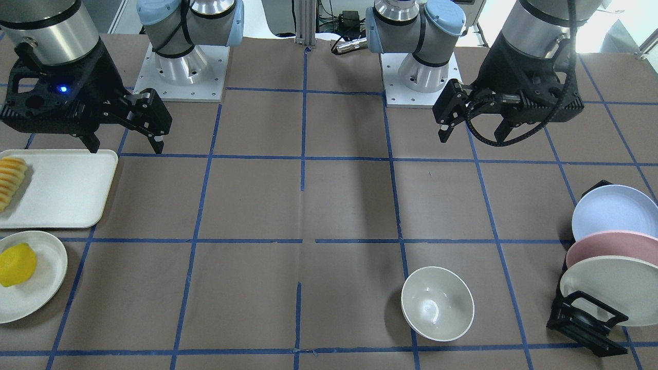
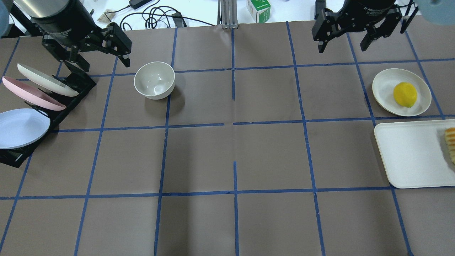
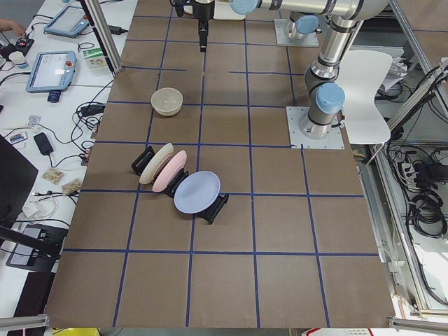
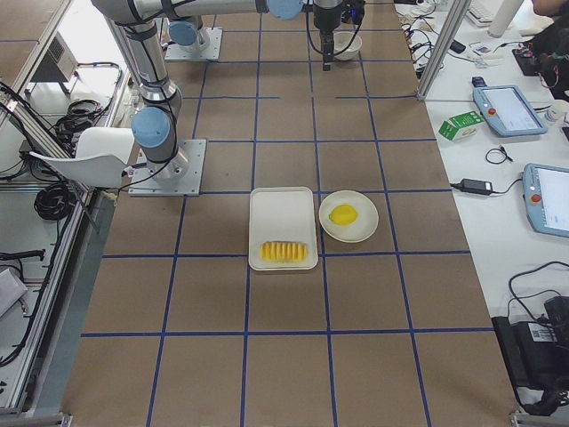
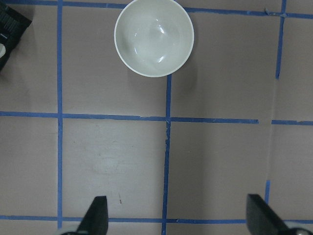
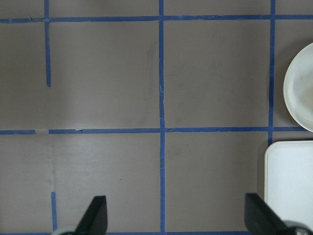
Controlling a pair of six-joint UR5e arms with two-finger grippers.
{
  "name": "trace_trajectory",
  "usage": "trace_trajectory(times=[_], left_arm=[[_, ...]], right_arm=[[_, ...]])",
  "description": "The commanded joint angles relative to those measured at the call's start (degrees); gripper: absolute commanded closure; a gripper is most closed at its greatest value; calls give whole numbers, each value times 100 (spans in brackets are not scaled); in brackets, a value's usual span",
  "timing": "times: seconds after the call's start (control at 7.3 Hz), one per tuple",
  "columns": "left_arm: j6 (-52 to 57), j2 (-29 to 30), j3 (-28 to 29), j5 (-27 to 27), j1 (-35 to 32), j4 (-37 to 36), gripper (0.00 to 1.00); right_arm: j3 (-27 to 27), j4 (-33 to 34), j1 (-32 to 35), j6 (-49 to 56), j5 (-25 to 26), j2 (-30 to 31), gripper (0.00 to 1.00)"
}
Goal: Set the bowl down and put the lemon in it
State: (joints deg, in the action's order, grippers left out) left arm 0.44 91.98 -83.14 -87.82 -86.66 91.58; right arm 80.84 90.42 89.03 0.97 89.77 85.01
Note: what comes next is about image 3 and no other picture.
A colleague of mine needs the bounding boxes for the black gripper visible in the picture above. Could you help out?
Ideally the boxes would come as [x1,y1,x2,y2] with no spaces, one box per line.
[193,0,214,53]

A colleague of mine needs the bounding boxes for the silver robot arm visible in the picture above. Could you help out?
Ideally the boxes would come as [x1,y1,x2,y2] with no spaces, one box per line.
[230,0,388,139]

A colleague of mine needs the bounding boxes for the beige deep bowl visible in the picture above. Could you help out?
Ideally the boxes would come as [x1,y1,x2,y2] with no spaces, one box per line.
[150,87,183,117]

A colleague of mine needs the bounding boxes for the green white box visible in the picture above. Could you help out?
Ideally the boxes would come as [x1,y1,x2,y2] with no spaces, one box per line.
[83,48,107,69]

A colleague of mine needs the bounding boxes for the far blue teach pendant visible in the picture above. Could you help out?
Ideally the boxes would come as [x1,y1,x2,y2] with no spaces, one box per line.
[43,6,90,38]

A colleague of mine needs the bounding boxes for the blue teach pendant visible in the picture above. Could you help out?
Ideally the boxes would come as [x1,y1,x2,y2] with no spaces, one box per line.
[43,6,90,38]
[26,51,77,93]

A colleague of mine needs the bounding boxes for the black power adapter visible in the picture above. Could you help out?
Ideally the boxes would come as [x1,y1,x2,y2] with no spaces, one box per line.
[80,104,105,118]

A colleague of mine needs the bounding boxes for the near blue teach pendant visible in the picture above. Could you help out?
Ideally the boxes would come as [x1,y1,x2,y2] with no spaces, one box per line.
[26,51,77,93]

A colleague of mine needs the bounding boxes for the cream plate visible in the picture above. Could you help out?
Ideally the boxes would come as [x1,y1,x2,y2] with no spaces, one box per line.
[139,143,174,185]

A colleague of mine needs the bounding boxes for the pink plate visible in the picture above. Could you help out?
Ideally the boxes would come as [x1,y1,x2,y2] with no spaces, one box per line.
[152,150,188,193]

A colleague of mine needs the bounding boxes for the white chair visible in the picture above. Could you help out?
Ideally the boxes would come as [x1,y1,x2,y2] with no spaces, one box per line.
[336,50,392,145]

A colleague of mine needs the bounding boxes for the blue plate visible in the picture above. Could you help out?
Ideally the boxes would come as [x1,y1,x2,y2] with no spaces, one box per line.
[174,171,221,214]

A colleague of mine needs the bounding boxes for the paper cup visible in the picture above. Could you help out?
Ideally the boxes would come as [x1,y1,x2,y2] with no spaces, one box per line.
[9,51,29,69]

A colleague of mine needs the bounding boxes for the black plate rack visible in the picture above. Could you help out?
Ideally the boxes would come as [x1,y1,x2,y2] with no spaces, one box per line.
[131,146,229,225]

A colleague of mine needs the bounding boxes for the black phone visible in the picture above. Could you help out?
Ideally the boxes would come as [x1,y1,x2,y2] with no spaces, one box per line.
[34,132,54,155]

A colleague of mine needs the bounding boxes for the black monitor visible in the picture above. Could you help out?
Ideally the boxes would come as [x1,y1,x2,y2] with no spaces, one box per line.
[1,138,68,272]

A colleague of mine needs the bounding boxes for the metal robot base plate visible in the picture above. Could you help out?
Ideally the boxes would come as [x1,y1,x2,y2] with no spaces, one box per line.
[286,106,344,150]

